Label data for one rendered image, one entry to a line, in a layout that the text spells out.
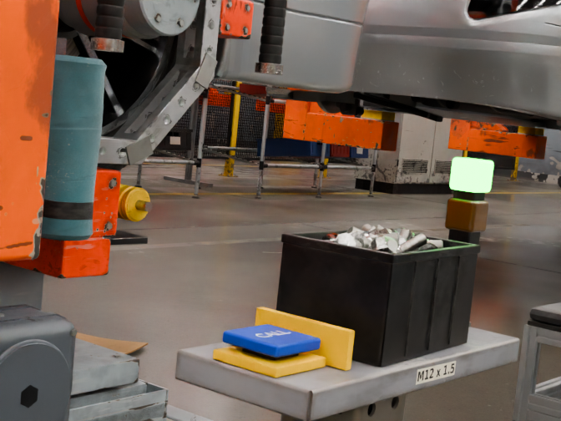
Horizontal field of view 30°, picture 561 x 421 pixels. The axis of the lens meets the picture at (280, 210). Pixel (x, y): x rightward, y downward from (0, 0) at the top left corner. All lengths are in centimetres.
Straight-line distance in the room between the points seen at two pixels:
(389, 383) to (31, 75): 47
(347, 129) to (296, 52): 356
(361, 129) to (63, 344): 445
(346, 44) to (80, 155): 99
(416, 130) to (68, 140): 845
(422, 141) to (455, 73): 600
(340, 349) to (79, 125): 61
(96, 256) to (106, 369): 24
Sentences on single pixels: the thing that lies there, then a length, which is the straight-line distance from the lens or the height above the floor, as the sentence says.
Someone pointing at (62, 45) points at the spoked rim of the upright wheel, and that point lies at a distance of 176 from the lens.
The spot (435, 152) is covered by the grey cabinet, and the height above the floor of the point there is 41.
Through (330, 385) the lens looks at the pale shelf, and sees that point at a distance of 98.
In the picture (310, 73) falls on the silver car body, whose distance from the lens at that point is 224.
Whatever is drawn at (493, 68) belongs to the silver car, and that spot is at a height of 91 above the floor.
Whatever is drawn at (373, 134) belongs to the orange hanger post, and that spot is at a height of 60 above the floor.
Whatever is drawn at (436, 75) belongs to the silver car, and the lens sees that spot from 401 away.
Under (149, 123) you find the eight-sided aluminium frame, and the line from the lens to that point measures 177.
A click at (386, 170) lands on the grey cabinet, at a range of 970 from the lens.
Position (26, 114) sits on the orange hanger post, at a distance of 105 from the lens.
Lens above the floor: 70
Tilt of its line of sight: 6 degrees down
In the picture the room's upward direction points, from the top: 6 degrees clockwise
